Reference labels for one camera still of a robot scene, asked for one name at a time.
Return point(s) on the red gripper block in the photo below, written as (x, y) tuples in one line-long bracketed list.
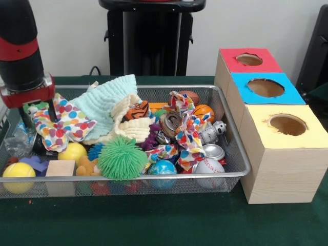
[(28, 96)]

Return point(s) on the colourful dotted cloth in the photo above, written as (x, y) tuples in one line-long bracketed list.
[(189, 133), (64, 123)]

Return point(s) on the cream knitted cloth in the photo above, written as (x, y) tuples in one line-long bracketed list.
[(133, 130)]

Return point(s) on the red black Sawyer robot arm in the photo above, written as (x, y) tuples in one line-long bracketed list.
[(18, 30)]

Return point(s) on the silver mesh bin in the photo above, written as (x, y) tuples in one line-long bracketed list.
[(232, 153)]

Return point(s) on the wooden box with three holes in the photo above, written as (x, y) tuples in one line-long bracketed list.
[(282, 174)]

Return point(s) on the green spiky ball with eyes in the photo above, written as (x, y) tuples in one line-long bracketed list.
[(41, 105)]

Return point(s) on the green spiky rubber ball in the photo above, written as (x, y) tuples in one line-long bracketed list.
[(121, 159)]

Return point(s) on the blue globe ball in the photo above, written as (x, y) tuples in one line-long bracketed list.
[(162, 169)]

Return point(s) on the brown toy football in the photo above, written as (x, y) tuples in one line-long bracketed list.
[(191, 94)]

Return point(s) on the dark green table cloth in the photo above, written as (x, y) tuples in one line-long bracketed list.
[(153, 223)]

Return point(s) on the orange toy basketball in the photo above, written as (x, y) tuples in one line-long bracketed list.
[(205, 111)]

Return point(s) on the white baseball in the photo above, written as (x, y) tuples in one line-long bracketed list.
[(210, 167)]

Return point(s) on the small green covered table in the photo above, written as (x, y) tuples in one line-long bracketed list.
[(320, 94)]

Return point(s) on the black floor stand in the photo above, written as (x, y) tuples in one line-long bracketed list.
[(315, 51)]

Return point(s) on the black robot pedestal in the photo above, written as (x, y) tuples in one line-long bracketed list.
[(153, 38)]

